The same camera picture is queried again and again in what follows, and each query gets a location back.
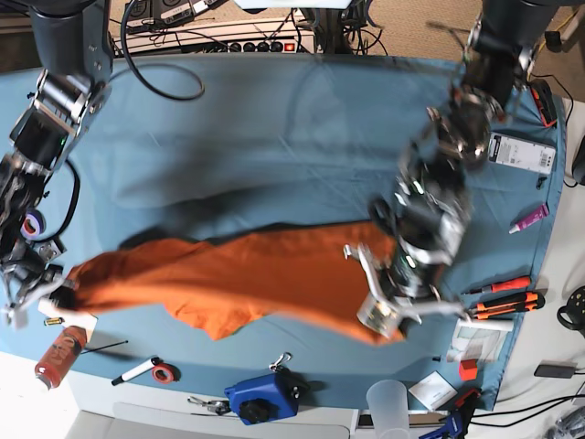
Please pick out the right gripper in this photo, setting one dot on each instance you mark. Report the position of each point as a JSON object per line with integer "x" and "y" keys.
{"x": 25, "y": 281}

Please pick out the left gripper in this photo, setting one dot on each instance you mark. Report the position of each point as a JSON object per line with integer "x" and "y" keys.
{"x": 408, "y": 282}

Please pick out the orange t-shirt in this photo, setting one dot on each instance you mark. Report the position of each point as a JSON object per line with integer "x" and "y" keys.
{"x": 222, "y": 287}

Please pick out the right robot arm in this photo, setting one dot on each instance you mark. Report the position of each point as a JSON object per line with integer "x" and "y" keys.
{"x": 75, "y": 51}

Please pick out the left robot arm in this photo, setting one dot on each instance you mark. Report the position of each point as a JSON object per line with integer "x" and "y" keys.
{"x": 434, "y": 206}

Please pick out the white paper card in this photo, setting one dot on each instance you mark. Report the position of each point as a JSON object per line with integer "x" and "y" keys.
{"x": 83, "y": 320}

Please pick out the small AA battery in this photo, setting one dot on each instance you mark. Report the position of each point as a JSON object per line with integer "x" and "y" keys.
{"x": 53, "y": 321}

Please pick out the grey remote control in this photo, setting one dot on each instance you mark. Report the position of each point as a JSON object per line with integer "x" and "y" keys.
{"x": 50, "y": 250}

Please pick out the red drink can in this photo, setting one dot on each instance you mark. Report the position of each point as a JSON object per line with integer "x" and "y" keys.
{"x": 60, "y": 356}

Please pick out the purple tape roll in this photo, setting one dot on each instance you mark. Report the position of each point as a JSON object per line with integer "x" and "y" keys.
{"x": 33, "y": 224}

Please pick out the clear plastic packet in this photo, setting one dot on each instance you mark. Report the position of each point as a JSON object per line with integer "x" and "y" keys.
{"x": 481, "y": 340}

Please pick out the small orange block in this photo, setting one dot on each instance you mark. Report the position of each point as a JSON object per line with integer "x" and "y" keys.
{"x": 468, "y": 369}

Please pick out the white booklet card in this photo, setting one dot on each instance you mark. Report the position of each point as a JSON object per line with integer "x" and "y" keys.
{"x": 433, "y": 391}

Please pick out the white marker pen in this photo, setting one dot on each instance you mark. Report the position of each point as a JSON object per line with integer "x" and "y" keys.
{"x": 136, "y": 371}

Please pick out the orange black screwdriver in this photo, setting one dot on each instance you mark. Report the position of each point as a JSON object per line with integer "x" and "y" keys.
{"x": 509, "y": 285}

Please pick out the translucent plastic cup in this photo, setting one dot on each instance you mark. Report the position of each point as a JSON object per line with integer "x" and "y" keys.
{"x": 388, "y": 405}

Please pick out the orange black utility knife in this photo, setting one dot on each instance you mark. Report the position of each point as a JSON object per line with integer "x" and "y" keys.
{"x": 510, "y": 304}

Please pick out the red tape roll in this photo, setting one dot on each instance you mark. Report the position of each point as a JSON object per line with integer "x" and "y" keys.
{"x": 164, "y": 373}

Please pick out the blue bar clamp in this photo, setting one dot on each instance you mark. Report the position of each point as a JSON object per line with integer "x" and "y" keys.
{"x": 456, "y": 424}

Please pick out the purple glue tube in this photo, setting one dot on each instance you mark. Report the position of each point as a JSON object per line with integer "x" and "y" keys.
{"x": 535, "y": 216}

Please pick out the clear bit set case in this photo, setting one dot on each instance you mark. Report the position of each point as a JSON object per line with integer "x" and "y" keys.
{"x": 521, "y": 154}

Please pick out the black round device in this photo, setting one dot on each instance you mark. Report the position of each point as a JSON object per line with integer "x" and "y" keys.
{"x": 572, "y": 314}

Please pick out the black power adapter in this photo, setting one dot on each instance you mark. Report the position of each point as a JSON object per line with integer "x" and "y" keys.
{"x": 555, "y": 370}

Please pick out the blue clamp device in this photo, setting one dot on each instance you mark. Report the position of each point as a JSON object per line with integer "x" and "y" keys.
{"x": 267, "y": 398}

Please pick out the teal tablecloth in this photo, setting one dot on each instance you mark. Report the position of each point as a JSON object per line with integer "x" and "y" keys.
{"x": 275, "y": 141}

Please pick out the orange black tool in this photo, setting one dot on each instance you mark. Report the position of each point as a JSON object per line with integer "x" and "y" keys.
{"x": 543, "y": 98}

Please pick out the white power strip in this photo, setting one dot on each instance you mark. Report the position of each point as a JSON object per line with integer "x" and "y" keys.
{"x": 269, "y": 35}

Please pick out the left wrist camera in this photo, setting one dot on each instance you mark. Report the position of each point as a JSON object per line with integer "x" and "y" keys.
{"x": 378, "y": 317}

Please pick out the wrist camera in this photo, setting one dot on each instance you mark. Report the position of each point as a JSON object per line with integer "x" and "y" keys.
{"x": 14, "y": 318}
{"x": 378, "y": 317}

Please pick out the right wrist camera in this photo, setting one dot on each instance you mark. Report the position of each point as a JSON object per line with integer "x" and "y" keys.
{"x": 14, "y": 318}

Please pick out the black cable tie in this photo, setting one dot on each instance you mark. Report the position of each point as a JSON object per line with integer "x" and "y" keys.
{"x": 112, "y": 345}

